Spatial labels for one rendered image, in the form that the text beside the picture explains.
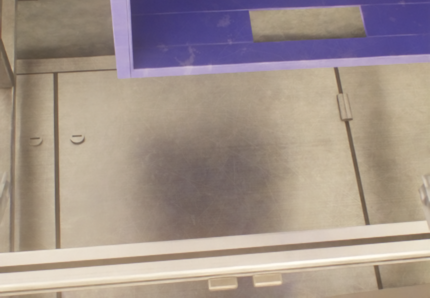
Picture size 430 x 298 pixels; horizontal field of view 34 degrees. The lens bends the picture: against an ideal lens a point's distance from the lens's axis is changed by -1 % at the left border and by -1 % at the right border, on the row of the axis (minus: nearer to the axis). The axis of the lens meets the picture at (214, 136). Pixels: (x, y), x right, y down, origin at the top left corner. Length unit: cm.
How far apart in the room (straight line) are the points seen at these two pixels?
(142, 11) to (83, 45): 73
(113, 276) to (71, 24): 70
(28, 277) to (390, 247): 41
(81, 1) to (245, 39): 65
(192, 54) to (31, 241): 55
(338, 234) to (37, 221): 53
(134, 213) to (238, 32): 51
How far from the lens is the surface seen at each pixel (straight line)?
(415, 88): 136
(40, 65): 131
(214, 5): 76
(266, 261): 83
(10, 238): 106
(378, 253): 86
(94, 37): 144
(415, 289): 94
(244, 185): 120
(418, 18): 80
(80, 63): 130
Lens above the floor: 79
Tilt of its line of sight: 25 degrees down
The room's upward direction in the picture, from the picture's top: 173 degrees clockwise
